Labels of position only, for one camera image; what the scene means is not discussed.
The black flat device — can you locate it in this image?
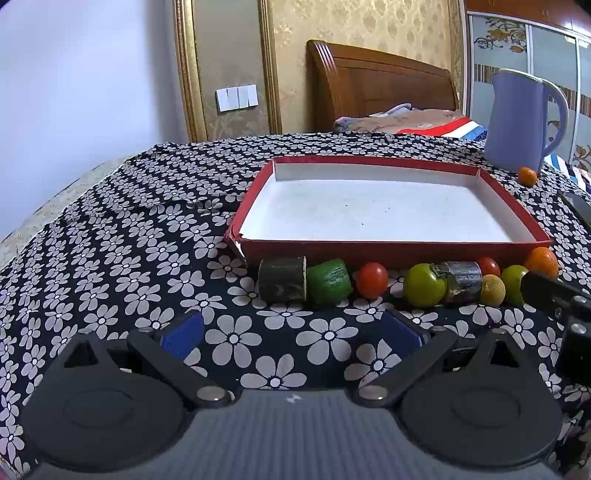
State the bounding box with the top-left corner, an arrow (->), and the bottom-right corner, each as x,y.
555,191 -> 591,219

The small yellow-brown fruit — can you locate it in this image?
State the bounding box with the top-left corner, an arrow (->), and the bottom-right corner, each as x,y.
480,274 -> 507,306

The brown pillow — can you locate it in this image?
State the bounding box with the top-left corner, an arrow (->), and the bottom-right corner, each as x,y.
334,103 -> 465,136

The black floral tablecloth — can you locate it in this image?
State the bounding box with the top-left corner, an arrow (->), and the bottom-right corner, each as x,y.
0,131 -> 591,480

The red cardboard box tray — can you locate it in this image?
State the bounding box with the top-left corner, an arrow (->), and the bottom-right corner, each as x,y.
225,156 -> 553,271

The small red cherry tomato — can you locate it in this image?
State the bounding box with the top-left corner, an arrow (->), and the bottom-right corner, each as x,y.
475,256 -> 502,278

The dark sugarcane piece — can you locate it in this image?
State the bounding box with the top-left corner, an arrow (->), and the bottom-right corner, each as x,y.
440,260 -> 484,305
257,256 -> 308,304

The green lime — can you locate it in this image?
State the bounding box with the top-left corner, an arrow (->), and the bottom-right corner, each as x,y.
501,265 -> 530,306

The green cucumber piece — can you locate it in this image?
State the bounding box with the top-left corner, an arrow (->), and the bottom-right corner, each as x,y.
307,258 -> 354,306

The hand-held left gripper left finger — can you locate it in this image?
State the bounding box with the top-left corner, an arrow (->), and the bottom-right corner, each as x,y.
61,310 -> 233,410

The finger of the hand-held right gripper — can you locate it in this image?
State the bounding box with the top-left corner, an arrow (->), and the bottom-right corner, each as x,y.
555,316 -> 591,385
520,271 -> 591,324

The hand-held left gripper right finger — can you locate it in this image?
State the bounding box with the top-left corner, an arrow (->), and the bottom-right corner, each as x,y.
359,311 -> 533,408

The floral sliding wardrobe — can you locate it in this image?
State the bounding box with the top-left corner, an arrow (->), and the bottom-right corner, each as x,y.
463,0 -> 591,160

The wooden bed headboard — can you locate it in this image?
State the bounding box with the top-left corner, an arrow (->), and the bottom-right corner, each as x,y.
307,39 -> 460,132

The gold wall panel frame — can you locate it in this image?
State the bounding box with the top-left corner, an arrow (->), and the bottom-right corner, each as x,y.
172,0 -> 284,142

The green tomato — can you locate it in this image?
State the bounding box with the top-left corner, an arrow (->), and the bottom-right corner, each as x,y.
403,263 -> 448,308

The blue electric kettle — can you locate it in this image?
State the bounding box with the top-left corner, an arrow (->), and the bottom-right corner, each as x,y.
483,68 -> 570,172

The striped blanket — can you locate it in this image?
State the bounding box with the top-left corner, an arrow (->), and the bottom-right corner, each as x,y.
396,115 -> 591,195

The orange tangerine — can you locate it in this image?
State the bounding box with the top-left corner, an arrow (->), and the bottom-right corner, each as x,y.
523,247 -> 560,280

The white wall light switch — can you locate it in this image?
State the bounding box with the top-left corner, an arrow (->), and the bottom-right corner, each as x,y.
215,84 -> 258,112

